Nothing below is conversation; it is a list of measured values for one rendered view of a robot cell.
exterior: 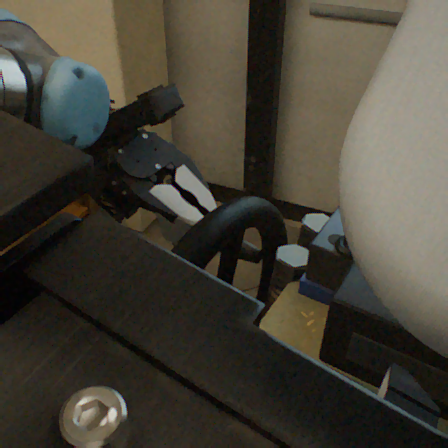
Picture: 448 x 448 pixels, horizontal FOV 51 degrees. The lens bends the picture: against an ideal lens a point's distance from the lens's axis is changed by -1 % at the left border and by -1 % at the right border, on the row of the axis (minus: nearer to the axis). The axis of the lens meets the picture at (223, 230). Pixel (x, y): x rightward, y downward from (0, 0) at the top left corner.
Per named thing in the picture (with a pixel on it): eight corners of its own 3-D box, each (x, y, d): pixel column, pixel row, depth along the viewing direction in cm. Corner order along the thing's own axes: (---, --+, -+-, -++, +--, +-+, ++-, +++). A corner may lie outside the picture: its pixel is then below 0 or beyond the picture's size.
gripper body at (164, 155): (163, 197, 60) (94, 133, 60) (188, 154, 53) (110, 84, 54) (122, 229, 55) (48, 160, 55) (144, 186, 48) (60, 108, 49)
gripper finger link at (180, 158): (211, 190, 56) (156, 140, 56) (216, 182, 54) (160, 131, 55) (187, 210, 53) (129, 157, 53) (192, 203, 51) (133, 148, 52)
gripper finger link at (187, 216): (205, 258, 56) (147, 204, 56) (227, 232, 51) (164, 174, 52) (190, 274, 54) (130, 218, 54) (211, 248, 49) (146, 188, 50)
